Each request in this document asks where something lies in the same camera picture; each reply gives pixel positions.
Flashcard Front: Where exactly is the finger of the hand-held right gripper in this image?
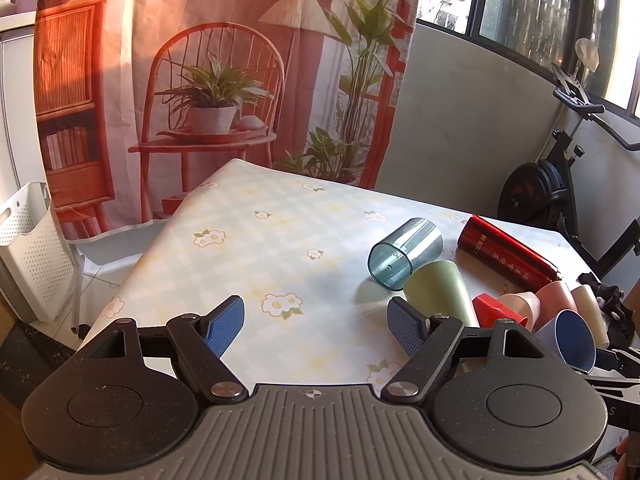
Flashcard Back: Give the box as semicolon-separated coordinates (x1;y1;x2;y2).
582;374;640;397
595;349;640;372

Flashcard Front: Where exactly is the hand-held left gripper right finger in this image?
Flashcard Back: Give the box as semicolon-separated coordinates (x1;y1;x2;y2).
381;296;554;405

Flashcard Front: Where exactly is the pale pink cup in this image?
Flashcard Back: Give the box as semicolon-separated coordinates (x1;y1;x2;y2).
497;290;542;331

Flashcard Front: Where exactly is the white perforated laundry basket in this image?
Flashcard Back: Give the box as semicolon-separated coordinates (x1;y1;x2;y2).
0;181;84;324

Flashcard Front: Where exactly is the black exercise bike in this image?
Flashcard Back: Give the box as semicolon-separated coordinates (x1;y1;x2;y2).
497;37;640;281

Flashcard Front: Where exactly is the small red cup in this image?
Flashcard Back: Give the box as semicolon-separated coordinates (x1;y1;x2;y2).
472;294;531;331

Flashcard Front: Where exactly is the grey cup with blue inside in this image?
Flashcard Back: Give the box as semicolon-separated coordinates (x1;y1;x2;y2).
531;308;598;374

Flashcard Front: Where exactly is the window with dark frame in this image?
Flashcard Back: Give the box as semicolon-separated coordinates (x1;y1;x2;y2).
416;0;640;123

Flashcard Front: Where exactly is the green cup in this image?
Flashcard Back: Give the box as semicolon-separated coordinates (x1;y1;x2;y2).
403;260;479;329

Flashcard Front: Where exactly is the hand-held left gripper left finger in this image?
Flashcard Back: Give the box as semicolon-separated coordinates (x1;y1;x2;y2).
75;295;250;406

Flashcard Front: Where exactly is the printed backdrop cloth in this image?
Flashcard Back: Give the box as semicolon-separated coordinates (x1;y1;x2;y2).
32;0;427;257

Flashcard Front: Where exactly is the white cabinet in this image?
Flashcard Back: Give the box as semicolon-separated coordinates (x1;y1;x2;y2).
0;10;48;202

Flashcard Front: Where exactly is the red thermos bottle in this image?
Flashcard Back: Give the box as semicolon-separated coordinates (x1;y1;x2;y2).
456;214;564;284

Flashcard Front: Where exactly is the transparent blue cup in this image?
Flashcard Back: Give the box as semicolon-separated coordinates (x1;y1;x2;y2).
368;217;445;292

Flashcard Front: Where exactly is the cream cup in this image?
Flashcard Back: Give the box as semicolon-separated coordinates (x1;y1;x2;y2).
570;284;609;349

